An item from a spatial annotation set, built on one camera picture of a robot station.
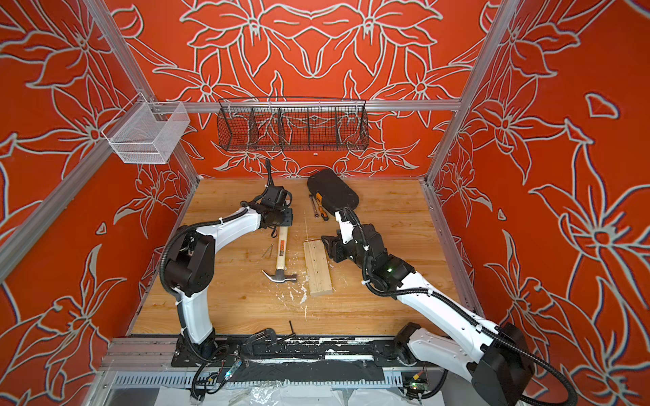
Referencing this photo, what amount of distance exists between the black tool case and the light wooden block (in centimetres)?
18

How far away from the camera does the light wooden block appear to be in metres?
0.85

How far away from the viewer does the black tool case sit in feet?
3.46
